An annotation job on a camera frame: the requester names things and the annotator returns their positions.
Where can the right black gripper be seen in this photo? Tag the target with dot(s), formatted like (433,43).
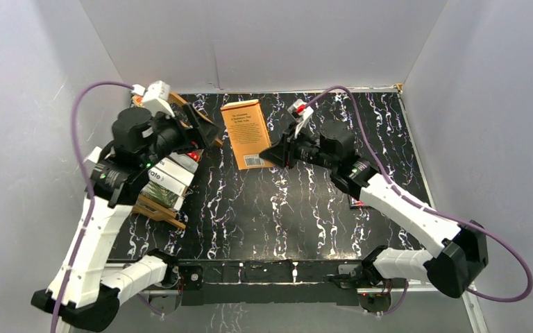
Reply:
(282,152)

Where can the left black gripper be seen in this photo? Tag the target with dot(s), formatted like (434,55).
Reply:
(193,130)

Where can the orange paperback book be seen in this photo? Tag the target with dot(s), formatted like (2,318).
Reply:
(247,132)

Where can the grey book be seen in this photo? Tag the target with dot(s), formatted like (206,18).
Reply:
(184,161)

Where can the brown Decorate Furniture book box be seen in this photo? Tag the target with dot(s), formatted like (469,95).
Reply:
(171,176)

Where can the white palm leaf book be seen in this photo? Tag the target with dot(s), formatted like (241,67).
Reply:
(163,196)

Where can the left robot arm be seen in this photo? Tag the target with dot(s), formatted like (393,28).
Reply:
(113,186)

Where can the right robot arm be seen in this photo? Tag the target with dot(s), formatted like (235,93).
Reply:
(453,254)

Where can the wooden book rack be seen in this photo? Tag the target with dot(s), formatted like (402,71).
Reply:
(152,210)

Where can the coloured marker pen pack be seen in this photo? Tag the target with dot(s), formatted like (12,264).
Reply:
(356,204)

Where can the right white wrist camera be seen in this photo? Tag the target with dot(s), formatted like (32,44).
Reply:
(301,113)

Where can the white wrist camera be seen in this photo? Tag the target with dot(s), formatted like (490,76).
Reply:
(154,98)
(301,113)

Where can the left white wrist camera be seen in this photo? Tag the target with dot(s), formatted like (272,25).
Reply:
(154,98)

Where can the aluminium front rail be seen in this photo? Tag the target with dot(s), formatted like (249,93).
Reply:
(271,278)

